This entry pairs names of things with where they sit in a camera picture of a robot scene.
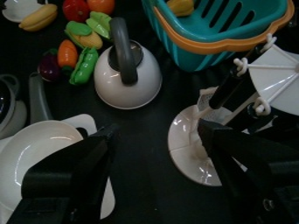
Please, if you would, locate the yellow-orange toy fruit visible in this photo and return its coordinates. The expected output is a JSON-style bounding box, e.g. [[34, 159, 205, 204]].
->
[[166, 0, 196, 18]]

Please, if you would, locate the white toy pan grey handle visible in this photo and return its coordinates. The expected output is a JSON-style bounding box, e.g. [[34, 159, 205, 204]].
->
[[0, 72, 118, 224]]

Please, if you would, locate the white toy cup with saucer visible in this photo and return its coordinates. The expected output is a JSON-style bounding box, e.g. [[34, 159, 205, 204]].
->
[[2, 0, 47, 24]]

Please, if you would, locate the orange toy fruit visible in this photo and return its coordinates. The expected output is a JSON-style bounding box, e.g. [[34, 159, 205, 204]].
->
[[86, 0, 118, 16]]

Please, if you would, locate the toy corn with green husk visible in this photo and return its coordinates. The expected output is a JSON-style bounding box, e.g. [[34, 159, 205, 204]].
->
[[63, 20, 105, 51]]

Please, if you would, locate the purple toy eggplant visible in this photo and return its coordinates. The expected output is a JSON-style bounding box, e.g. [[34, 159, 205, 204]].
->
[[38, 48, 63, 82]]

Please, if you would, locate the grey toy pot with lid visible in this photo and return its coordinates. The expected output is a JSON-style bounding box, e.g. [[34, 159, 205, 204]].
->
[[0, 73, 29, 140]]

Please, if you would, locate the red toy tomato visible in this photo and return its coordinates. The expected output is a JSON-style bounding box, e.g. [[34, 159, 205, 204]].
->
[[62, 0, 91, 23]]

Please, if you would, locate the green toy pea pod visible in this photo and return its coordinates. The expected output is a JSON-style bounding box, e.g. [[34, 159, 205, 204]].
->
[[70, 46, 101, 86]]

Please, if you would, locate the yellow toy banana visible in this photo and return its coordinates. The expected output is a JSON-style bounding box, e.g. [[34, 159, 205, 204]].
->
[[18, 3, 59, 32]]

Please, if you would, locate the green toy leaf vegetable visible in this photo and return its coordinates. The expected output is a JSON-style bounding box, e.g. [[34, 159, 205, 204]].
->
[[86, 10, 114, 40]]

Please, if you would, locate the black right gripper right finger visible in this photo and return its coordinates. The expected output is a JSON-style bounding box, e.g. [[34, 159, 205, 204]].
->
[[198, 118, 299, 224]]

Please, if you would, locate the orange toy carrot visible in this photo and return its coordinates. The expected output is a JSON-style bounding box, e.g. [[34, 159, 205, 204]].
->
[[57, 38, 81, 70]]

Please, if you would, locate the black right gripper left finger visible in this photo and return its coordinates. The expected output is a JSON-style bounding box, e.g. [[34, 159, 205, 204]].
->
[[6, 123, 121, 224]]

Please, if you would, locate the teal toy basket orange rim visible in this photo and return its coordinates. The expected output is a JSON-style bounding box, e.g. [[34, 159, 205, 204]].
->
[[142, 0, 296, 73]]

